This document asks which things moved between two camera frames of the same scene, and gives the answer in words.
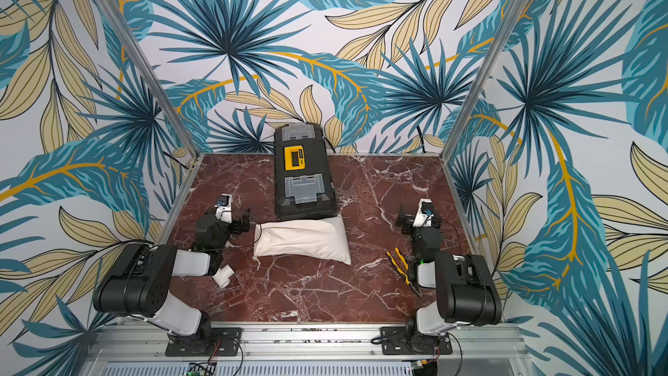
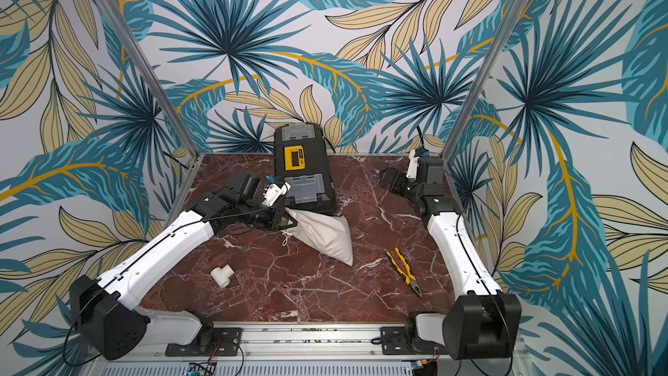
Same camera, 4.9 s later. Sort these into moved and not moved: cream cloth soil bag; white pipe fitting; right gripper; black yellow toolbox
Moved: cream cloth soil bag; right gripper
Not moved: black yellow toolbox; white pipe fitting
